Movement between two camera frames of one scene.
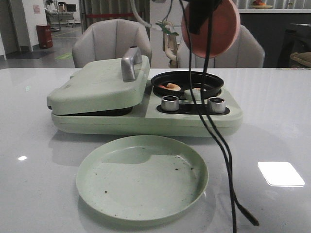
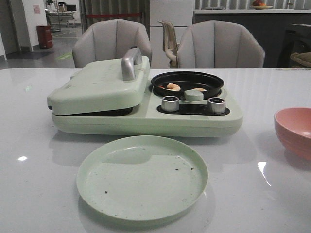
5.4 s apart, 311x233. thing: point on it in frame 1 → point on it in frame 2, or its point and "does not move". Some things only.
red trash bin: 44,36 does not move
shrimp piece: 171,86 does not move
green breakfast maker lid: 103,85 does not move
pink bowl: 224,28 → 293,124
